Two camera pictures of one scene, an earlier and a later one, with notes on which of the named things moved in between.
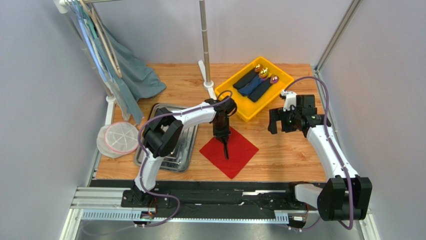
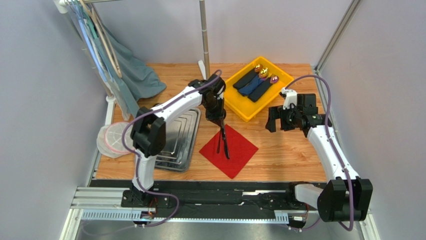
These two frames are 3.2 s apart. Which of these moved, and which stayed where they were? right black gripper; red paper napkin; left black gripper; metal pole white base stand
Moved: left black gripper
Stayed: right black gripper; red paper napkin; metal pole white base stand
